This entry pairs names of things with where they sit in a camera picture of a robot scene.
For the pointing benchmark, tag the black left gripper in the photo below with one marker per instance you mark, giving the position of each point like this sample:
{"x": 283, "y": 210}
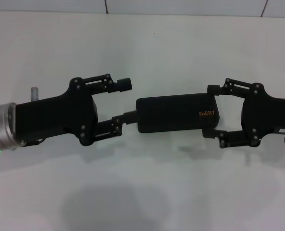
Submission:
{"x": 55, "y": 115}

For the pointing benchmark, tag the silver gripper connector post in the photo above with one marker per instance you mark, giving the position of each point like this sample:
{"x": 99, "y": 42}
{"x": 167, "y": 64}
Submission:
{"x": 34, "y": 93}

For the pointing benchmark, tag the black glasses case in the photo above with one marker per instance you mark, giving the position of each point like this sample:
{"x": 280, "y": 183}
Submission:
{"x": 176, "y": 113}

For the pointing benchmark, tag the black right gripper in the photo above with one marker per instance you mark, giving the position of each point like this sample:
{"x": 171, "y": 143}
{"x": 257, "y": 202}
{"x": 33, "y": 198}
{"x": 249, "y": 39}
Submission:
{"x": 269, "y": 115}

